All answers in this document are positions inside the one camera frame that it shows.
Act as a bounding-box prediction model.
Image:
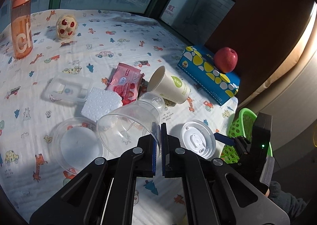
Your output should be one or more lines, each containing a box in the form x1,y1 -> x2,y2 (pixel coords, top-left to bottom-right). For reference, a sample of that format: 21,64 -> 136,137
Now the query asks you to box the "green plastic basket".
221,108 -> 272,166

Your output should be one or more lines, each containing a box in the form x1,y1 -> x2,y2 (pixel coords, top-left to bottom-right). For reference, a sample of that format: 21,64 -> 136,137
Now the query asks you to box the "pink snack wrapper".
107,63 -> 144,105

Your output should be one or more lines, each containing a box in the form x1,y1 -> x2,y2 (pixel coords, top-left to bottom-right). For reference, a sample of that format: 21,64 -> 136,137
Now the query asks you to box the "blue yellow tissue box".
178,45 -> 240,106

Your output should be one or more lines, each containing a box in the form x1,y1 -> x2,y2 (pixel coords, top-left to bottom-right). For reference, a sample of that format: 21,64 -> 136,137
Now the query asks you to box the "white plastic cup lid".
180,120 -> 217,160

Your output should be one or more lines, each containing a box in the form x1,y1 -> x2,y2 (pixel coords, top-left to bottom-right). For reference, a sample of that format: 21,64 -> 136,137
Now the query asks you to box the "small clear plastic tray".
41,73 -> 94,105

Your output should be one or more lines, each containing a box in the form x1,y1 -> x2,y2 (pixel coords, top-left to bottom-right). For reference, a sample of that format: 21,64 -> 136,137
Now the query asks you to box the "white styrofoam block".
81,87 -> 122,123

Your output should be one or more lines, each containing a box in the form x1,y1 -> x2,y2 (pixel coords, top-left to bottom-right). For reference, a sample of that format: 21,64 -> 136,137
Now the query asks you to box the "white paper cup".
147,66 -> 191,104

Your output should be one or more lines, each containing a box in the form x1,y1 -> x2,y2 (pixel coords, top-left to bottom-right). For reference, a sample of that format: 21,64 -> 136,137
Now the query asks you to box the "clear plastic cup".
96,101 -> 161,157

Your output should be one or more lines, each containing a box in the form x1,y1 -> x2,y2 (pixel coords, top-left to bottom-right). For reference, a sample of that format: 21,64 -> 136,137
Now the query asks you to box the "orange water bottle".
11,0 -> 33,59

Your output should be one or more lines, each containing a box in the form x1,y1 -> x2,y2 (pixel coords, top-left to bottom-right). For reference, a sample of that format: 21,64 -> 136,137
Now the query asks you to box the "red apple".
214,47 -> 238,73

